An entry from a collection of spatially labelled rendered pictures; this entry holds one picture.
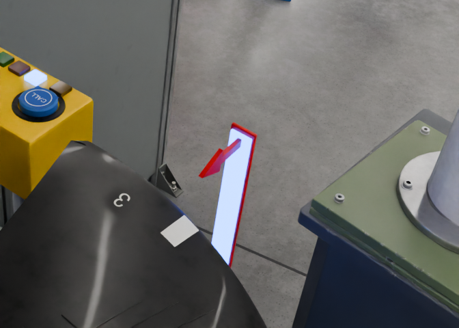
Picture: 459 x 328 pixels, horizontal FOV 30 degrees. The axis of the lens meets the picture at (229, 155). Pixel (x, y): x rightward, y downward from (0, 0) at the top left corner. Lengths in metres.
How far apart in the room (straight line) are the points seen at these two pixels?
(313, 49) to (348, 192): 1.98
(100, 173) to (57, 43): 1.05
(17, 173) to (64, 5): 0.80
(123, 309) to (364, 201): 0.50
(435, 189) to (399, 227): 0.07
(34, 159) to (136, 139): 1.27
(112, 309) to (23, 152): 0.33
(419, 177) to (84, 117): 0.43
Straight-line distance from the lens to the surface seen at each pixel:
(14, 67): 0.97
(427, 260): 1.00
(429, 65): 3.09
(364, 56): 3.04
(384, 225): 1.03
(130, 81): 2.01
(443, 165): 1.04
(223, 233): 0.81
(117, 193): 0.68
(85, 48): 1.81
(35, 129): 0.90
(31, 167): 0.91
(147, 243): 0.65
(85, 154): 0.69
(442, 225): 1.04
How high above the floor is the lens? 1.66
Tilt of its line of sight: 41 degrees down
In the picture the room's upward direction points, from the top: 10 degrees clockwise
